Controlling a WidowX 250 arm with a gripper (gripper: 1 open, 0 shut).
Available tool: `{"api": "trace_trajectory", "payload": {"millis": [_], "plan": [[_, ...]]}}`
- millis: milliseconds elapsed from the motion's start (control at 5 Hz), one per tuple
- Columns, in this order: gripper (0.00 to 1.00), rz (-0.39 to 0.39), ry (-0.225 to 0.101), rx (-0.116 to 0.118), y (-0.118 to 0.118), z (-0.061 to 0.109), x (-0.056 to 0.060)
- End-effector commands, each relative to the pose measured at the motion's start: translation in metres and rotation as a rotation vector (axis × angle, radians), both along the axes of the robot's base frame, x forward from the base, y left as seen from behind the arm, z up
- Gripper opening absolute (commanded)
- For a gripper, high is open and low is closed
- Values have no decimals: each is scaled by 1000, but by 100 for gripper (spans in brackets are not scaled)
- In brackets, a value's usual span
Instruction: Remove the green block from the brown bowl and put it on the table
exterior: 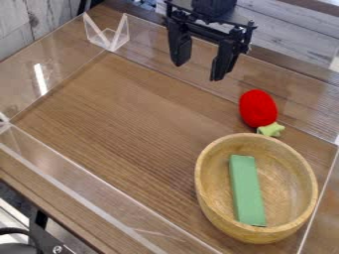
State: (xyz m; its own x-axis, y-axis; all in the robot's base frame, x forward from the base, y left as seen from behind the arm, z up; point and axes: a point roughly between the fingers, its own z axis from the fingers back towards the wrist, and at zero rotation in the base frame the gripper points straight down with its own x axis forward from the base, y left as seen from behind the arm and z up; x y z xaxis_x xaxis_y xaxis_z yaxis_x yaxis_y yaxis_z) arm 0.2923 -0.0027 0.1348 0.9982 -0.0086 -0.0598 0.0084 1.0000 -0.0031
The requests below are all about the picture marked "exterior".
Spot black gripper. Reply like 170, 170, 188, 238
164, 0, 256, 81

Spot green rectangular block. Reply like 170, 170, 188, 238
229, 155, 265, 227

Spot brown wooden bowl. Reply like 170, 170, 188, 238
194, 133, 317, 245

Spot red knitted strawberry toy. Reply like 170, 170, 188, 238
238, 89, 284, 137

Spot clear acrylic corner bracket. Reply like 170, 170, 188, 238
82, 14, 129, 53

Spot clear acrylic tray wall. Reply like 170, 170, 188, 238
0, 113, 221, 254

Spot black table clamp mount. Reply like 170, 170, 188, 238
29, 210, 76, 254

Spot black cable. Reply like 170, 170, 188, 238
0, 227, 37, 242

